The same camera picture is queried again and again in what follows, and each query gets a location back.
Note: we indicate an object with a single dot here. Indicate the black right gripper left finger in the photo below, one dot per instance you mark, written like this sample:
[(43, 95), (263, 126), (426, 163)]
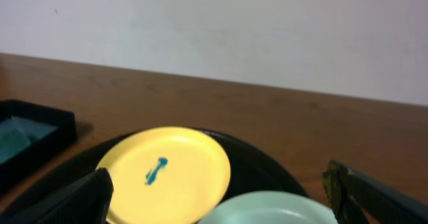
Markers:
[(84, 201)]

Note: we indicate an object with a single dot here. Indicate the light green plate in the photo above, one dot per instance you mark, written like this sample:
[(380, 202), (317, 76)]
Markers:
[(270, 207)]

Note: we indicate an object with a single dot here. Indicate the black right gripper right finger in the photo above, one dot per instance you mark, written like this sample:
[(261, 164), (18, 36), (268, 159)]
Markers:
[(352, 194)]

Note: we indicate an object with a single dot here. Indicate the yellow plate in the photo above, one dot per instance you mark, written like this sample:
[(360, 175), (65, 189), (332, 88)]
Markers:
[(166, 175)]

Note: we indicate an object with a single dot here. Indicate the rectangular black water tray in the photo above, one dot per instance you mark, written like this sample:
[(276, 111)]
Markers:
[(31, 134)]

